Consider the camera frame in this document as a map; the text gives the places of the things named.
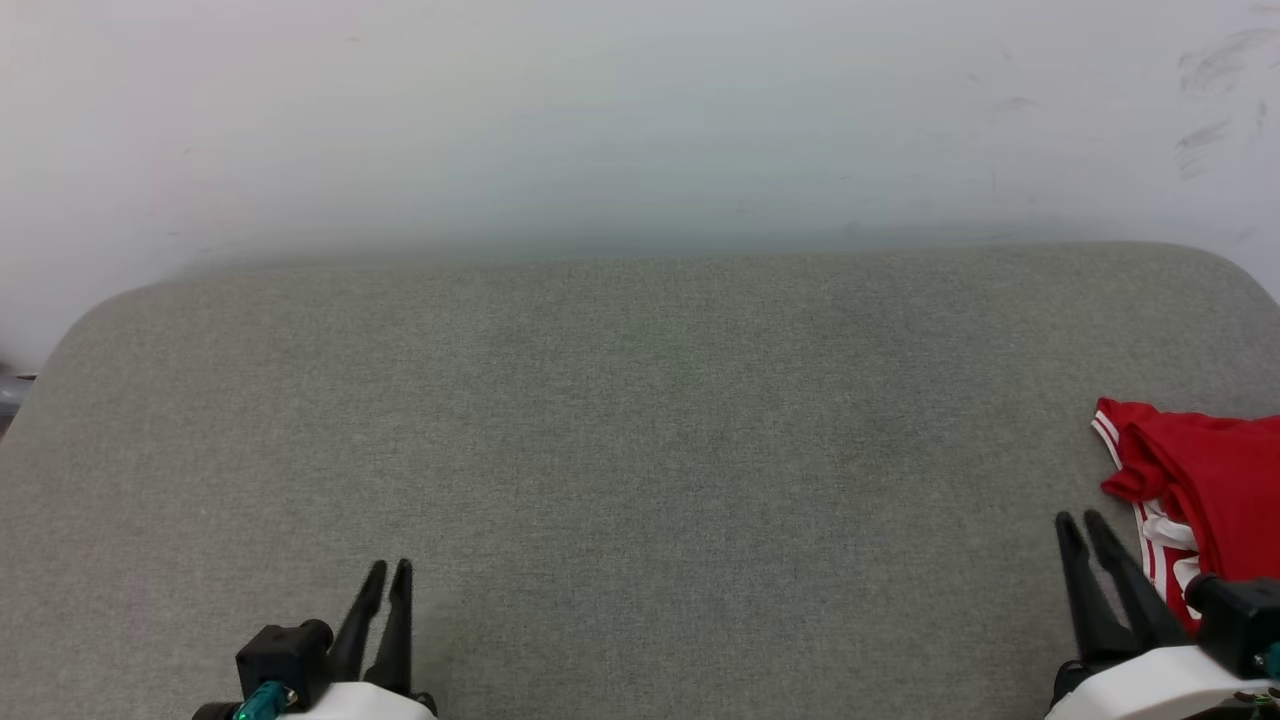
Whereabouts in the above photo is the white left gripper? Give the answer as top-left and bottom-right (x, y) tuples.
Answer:
(278, 557), (439, 720)

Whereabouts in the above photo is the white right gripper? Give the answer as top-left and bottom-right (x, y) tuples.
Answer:
(1044, 508), (1280, 720)

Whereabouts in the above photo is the red and white jersey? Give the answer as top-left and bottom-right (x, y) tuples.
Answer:
(1089, 396), (1280, 637)

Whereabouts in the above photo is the grey fabric sofa seat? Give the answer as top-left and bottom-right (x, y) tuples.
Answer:
(0, 242), (1280, 720)

